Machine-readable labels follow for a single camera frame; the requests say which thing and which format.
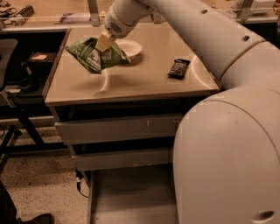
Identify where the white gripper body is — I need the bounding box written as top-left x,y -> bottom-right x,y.
104,0 -> 154,39

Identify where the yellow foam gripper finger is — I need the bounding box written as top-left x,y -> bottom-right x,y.
95,31 -> 116,53

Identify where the green jalapeno chip bag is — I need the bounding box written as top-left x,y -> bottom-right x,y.
65,38 -> 131,74

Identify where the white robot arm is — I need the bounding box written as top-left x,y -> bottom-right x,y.
104,0 -> 280,224

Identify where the grey drawer cabinet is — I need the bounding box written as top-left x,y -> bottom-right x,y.
42,23 -> 221,224

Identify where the grey top drawer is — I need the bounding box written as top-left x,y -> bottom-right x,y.
55,114 -> 182,144

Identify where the grey middle drawer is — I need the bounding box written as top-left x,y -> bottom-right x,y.
72,147 -> 173,171

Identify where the grey open bottom drawer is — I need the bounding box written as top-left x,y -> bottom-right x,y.
87,164 -> 179,224

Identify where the white ceramic bowl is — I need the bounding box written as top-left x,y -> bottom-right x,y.
116,40 -> 143,59

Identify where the black box with label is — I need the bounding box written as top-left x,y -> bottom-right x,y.
28,52 -> 56,74

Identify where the dark snack bar wrapper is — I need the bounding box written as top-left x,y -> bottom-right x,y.
168,59 -> 190,79

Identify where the black coiled tool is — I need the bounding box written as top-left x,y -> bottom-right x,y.
10,5 -> 34,25

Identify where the long background workbench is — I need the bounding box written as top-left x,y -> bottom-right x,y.
0,0 -> 280,34

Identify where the white device on workbench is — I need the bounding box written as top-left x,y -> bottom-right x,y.
250,0 -> 275,15

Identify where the black cable under cabinet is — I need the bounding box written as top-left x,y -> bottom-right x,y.
75,169 -> 90,200

